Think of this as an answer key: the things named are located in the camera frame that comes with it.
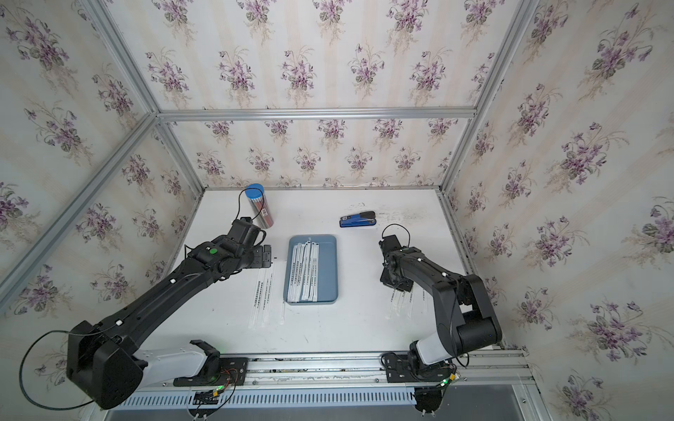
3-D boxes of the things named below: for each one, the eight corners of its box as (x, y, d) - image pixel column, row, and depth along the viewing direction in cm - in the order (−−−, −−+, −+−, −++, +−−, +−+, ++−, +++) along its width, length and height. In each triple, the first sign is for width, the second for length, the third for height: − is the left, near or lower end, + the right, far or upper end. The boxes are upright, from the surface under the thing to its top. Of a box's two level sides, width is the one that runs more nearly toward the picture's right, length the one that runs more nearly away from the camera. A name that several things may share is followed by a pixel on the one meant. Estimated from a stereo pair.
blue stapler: (339, 228, 109) (340, 222, 105) (338, 219, 112) (338, 213, 109) (375, 225, 110) (376, 218, 107) (373, 216, 113) (374, 210, 110)
